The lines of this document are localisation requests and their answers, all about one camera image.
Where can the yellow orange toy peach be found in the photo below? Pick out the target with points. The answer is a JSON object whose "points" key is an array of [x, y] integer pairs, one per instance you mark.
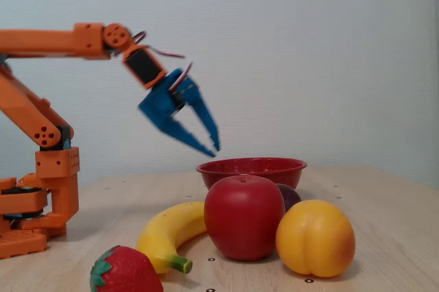
{"points": [[313, 237]]}

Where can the red toy apple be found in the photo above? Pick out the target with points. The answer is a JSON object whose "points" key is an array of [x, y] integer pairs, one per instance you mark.
{"points": [[243, 216]]}

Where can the yellow toy banana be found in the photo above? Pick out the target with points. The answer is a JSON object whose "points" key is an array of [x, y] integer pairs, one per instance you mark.
{"points": [[168, 227]]}

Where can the red toy strawberry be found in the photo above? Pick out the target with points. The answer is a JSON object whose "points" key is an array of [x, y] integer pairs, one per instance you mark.
{"points": [[127, 271]]}

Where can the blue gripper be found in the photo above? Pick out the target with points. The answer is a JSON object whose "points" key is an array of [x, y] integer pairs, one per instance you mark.
{"points": [[160, 104]]}

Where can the red speckled bowl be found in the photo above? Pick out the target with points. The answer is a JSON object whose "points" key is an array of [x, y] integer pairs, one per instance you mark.
{"points": [[254, 168]]}

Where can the dark purple toy plum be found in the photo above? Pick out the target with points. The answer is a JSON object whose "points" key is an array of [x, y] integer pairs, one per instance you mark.
{"points": [[291, 197]]}

